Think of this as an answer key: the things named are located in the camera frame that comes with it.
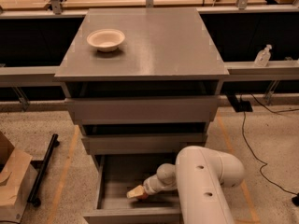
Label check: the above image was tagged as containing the brown cardboard box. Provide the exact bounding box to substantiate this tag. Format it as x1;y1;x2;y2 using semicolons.
0;132;37;224

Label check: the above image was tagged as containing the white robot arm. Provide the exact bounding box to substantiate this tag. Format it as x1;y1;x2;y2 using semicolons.
127;146;245;224

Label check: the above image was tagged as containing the red apple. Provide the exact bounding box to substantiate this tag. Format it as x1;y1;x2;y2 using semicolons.
137;194;149;201

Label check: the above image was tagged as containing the black floor power box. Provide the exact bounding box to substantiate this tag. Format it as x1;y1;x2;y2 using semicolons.
226;94;253;113

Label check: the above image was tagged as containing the grey drawer cabinet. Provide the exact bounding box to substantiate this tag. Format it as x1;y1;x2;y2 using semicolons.
54;7;230;161

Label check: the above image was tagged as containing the black metal bar stand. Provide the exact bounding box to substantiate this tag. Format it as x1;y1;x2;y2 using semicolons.
27;133;60;207

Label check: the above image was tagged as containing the grey metal rail frame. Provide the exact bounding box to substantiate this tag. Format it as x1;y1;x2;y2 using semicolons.
0;0;299;112

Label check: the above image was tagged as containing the clear sanitizer pump bottle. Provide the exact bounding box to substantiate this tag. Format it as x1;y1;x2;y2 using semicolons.
254;44;272;67

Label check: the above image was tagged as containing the white paper bowl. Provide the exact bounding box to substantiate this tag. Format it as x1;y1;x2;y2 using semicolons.
87;29;125;52

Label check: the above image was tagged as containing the grey open bottom drawer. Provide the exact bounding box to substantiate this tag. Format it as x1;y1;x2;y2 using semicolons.
83;153;183;224

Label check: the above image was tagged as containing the grey top drawer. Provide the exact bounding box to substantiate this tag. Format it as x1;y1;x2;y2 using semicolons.
65;96;219;124

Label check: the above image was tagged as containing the grey middle drawer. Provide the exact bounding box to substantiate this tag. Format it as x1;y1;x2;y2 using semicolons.
82;133;207;155

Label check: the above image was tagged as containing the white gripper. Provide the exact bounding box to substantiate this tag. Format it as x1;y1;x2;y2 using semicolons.
126;175;177;199

